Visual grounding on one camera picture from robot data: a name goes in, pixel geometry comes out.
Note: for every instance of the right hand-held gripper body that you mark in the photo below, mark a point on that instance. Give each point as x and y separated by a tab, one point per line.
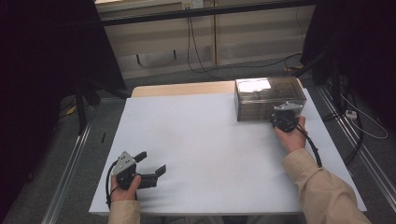
285	119

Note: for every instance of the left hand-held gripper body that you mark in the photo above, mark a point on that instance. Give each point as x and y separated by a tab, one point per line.
127	174

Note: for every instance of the smoky transparent drawer box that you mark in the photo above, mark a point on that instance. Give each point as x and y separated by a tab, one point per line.
258	99

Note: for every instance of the person's left hand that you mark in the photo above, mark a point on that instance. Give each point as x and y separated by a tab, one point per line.
123	195

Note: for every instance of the person's right hand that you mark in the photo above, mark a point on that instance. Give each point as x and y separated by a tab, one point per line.
294	140

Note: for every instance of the small black floor object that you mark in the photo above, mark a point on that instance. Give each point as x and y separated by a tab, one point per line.
103	137

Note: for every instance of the black stand legs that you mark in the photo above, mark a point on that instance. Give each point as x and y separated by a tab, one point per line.
81	112
335	93

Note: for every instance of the white power adapter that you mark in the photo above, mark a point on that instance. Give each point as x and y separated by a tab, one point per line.
351	114

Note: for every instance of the black curtain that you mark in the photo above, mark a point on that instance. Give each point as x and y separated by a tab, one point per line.
46	46
358	46

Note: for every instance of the black horizontal bar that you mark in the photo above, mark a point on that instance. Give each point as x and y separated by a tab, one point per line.
202	12

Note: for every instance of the aluminium floor rail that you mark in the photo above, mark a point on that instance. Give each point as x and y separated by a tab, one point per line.
71	161
358	146

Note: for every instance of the black wall hook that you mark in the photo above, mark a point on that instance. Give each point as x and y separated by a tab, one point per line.
174	54
138	59

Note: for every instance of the white wall socket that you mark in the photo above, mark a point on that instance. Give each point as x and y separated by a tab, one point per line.
192	3

